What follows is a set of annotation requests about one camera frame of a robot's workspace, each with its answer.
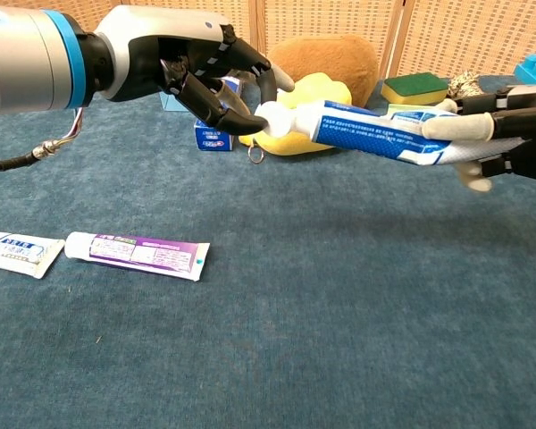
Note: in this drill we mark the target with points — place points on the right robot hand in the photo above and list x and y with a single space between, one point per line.
509 129

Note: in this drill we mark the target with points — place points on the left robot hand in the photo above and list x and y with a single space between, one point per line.
161 49

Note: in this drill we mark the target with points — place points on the small blue white toothpaste tube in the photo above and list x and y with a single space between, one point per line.
366 132

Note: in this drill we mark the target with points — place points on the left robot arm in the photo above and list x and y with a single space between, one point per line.
27 58

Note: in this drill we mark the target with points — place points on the long blue toothpaste carton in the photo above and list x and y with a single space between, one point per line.
210 136

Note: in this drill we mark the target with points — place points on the purple white toothpaste tube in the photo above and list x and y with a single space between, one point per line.
138 254

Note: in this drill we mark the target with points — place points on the large blue white toothpaste tube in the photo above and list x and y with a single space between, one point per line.
18 252

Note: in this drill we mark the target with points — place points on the light blue small carton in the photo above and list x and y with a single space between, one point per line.
174 103

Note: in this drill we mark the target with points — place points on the green yellow sponge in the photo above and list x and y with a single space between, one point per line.
413 87

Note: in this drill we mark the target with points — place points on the light green dustpan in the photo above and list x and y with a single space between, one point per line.
402 109

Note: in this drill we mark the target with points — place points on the bamboo folding screen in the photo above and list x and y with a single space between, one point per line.
451 31

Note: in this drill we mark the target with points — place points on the yellow plush toy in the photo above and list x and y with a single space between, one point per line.
319 89

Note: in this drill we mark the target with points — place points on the brown plush toy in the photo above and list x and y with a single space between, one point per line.
335 58

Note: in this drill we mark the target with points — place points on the blue carpet table cover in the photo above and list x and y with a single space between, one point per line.
268 322

